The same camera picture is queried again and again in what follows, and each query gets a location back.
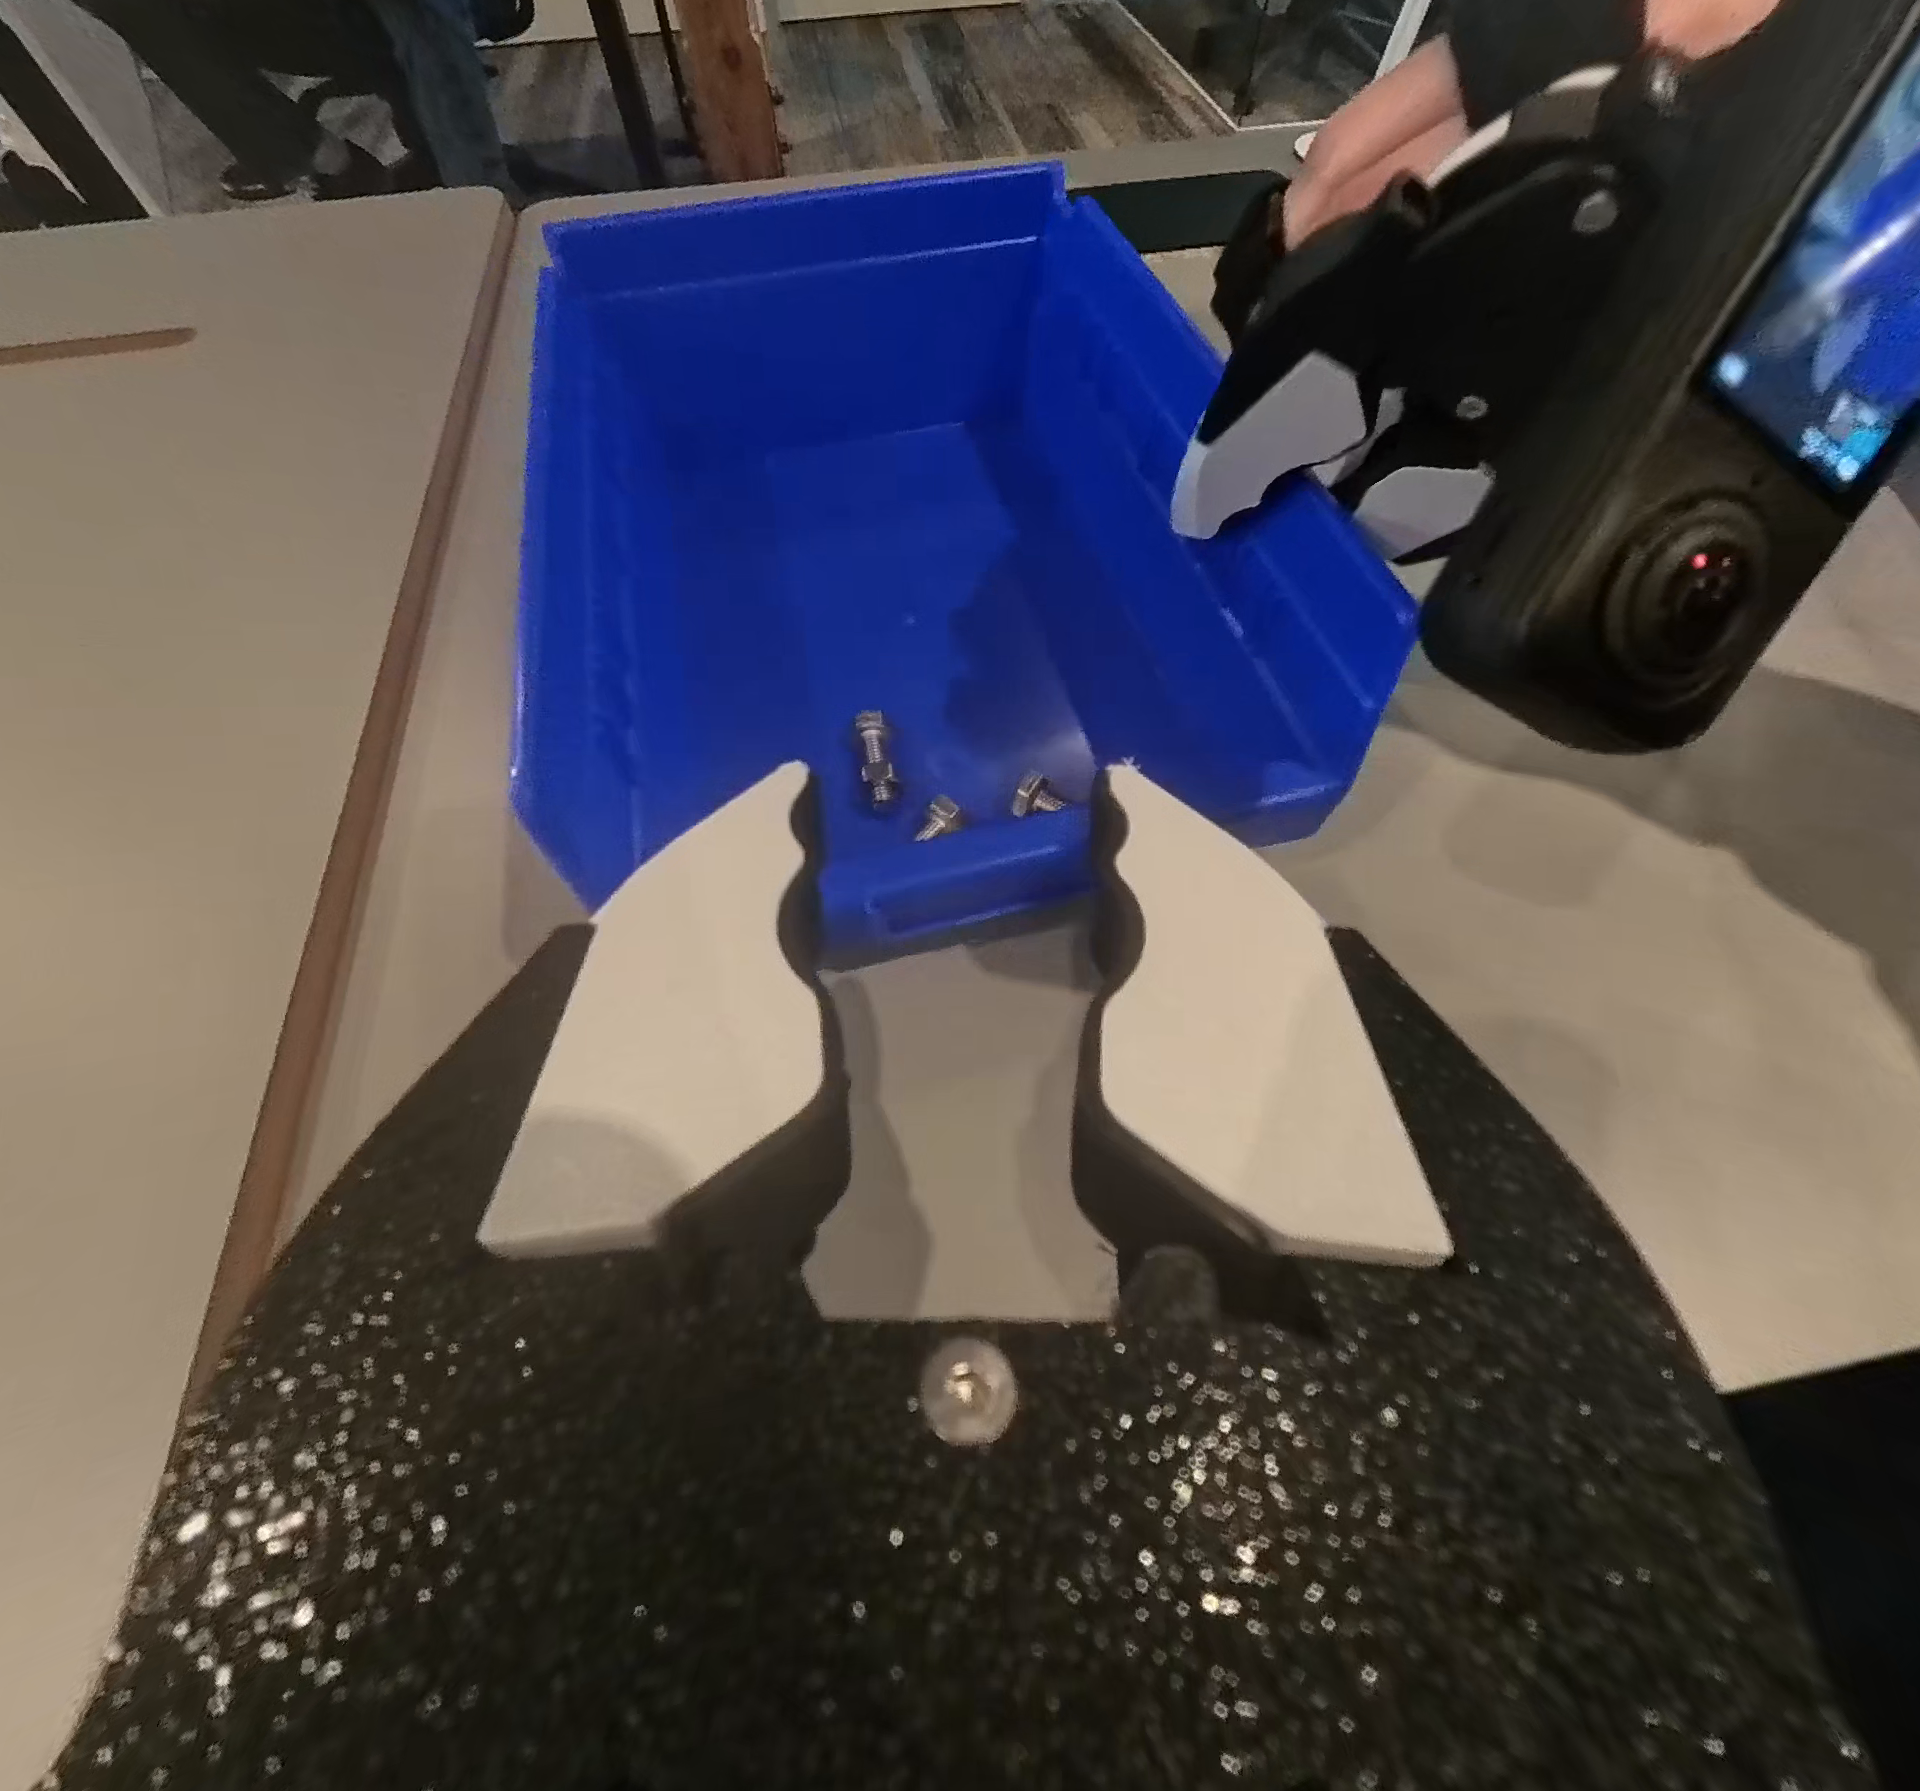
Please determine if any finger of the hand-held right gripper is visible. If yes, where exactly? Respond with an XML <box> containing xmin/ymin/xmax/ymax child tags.
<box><xmin>1346</xmin><ymin>459</ymin><xmax>1496</xmax><ymax>565</ymax></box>
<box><xmin>1173</xmin><ymin>348</ymin><xmax>1407</xmax><ymax>543</ymax></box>

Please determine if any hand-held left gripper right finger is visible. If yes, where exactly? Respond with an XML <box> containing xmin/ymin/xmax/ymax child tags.
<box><xmin>1073</xmin><ymin>765</ymin><xmax>1456</xmax><ymax>1274</ymax></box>

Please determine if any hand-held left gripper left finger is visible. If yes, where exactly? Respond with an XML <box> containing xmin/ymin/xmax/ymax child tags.
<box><xmin>475</xmin><ymin>760</ymin><xmax>857</xmax><ymax>1260</ymax></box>

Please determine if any blue plastic bin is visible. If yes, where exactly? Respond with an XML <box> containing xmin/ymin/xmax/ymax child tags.
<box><xmin>510</xmin><ymin>160</ymin><xmax>1422</xmax><ymax>973</ymax></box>

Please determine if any black tripod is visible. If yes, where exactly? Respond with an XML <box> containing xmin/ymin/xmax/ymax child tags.
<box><xmin>547</xmin><ymin>0</ymin><xmax>680</xmax><ymax>189</ymax></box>

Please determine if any wooden post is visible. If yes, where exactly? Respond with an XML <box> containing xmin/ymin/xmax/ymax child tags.
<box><xmin>646</xmin><ymin>0</ymin><xmax>788</xmax><ymax>184</ymax></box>

